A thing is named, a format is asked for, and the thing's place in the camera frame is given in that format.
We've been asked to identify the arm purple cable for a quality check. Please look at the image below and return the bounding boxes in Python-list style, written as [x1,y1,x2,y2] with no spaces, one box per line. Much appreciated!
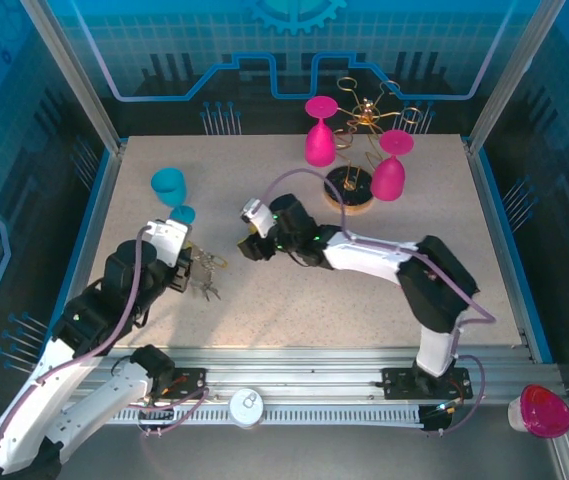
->
[0,225,211,479]
[262,167,496,437]

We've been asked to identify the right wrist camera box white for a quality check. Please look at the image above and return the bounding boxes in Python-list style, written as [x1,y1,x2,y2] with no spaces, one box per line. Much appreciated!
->
[239,197,276,239]

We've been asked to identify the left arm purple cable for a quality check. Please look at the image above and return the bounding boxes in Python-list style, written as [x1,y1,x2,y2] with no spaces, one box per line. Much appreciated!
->
[0,225,211,479]

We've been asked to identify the blue table border strip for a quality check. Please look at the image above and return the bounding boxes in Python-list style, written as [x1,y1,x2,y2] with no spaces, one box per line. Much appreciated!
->
[477,148,554,364]
[37,149,118,364]

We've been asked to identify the aluminium front rail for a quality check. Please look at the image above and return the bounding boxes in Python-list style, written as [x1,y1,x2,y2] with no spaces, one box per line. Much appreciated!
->
[26,345,563,404]

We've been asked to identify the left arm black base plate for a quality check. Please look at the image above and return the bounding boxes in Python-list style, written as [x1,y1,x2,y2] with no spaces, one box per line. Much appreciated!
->
[115,367,214,401]

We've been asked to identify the white cup pink lid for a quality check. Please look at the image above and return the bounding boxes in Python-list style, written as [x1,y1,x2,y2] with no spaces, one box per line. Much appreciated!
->
[507,383,569,440]

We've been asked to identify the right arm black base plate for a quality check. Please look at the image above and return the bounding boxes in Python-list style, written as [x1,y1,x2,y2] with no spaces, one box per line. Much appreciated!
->
[380,366,474,401]

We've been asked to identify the blue plastic wine cup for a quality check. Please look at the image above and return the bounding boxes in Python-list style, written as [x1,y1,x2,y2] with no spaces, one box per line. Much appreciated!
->
[150,167,197,226]

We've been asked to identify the aluminium side rail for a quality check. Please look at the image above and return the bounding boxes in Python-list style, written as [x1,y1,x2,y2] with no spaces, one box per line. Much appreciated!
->
[46,139,128,364]
[461,138,538,362]

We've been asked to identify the aluminium frame post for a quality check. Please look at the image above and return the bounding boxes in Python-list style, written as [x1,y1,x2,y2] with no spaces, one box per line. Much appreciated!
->
[466,0,568,156]
[19,0,128,154]

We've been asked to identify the pink plastic wine cup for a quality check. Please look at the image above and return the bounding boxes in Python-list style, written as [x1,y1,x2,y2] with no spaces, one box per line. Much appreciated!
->
[305,96,340,167]
[369,128,415,203]

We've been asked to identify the white tin can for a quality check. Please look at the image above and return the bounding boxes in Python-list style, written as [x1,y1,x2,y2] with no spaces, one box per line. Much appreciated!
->
[228,388,266,430]

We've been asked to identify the gold wire glass rack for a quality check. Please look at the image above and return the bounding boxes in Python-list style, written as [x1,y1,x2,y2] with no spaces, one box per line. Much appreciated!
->
[321,75,423,217]

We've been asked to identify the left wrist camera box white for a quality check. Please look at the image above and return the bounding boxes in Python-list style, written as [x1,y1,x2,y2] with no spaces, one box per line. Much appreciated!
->
[142,218,191,268]

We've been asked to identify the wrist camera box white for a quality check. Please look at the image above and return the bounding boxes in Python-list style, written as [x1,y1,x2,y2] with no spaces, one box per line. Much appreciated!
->
[239,197,276,239]
[142,218,191,268]

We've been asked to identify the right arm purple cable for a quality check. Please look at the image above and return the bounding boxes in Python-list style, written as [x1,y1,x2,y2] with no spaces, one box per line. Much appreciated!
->
[262,167,496,437]

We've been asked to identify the slotted cable duct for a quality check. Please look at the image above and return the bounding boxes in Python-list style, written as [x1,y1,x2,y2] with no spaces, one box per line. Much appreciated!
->
[42,402,424,427]

